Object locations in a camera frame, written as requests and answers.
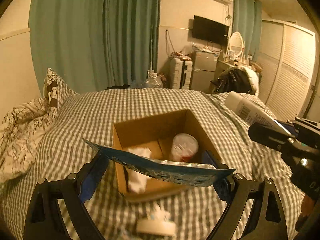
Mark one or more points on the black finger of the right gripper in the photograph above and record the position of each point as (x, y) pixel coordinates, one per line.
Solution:
(274, 138)

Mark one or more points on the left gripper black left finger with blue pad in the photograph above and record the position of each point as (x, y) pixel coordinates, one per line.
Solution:
(44, 219)

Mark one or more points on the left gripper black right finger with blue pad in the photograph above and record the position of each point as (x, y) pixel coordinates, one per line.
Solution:
(266, 219)

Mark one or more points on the white tube with barcode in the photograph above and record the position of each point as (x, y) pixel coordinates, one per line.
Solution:
(251, 113)

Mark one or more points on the blue foil snack packet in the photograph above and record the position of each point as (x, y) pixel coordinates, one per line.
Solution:
(199, 175)

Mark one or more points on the white bear figurine toy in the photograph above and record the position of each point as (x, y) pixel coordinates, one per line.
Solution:
(157, 222)

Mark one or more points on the black and white jacket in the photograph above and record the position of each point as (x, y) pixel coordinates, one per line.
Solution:
(239, 79)

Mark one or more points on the vanity desk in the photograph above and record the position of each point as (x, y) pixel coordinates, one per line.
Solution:
(223, 66)

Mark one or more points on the white lidded round jar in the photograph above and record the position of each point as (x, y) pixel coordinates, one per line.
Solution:
(184, 147)

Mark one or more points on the brown cardboard box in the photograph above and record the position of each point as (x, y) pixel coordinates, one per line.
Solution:
(156, 133)

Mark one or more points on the grey mini fridge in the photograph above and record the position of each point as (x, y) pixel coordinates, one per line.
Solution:
(204, 66)

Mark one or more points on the white louvered wardrobe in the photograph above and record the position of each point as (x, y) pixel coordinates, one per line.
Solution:
(287, 54)

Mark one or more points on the oval vanity mirror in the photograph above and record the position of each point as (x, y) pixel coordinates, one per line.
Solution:
(236, 44)

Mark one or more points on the floral patterned quilt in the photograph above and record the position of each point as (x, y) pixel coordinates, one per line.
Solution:
(21, 132)

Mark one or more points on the white suitcase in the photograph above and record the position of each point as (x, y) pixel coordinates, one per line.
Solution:
(180, 73)

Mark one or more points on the small green curtain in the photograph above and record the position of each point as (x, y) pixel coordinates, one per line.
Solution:
(247, 20)

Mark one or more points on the grey checkered bed cover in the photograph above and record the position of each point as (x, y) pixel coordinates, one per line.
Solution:
(152, 114)

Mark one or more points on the clear water jug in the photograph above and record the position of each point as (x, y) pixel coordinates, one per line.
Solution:
(153, 81)

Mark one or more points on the checkered pillow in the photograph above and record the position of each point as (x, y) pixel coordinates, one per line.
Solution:
(55, 89)

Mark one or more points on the large green curtain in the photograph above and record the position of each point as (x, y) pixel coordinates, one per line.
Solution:
(94, 44)

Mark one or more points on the black wall television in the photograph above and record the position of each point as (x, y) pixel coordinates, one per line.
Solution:
(209, 30)

